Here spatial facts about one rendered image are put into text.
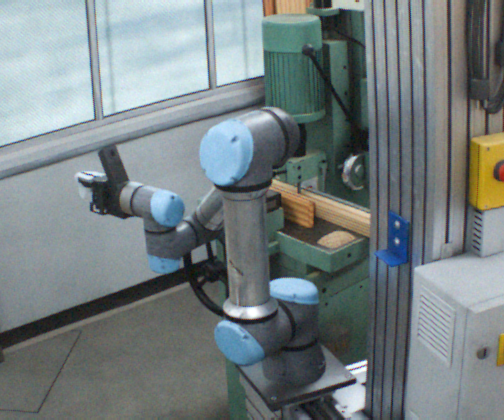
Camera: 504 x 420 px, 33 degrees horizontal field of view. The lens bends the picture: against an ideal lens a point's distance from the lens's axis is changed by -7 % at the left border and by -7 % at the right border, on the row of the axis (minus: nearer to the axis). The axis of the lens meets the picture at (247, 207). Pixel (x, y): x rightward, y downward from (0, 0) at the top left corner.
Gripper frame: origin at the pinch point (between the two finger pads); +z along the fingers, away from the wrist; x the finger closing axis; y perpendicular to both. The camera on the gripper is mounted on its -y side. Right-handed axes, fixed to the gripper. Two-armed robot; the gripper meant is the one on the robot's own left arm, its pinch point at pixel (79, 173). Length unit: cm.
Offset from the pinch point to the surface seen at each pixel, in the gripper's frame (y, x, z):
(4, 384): 119, 37, 112
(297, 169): 11, 73, -11
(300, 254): 31, 61, -23
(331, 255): 28, 59, -35
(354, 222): 23, 74, -31
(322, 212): 23, 76, -18
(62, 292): 94, 84, 128
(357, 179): 14, 88, -23
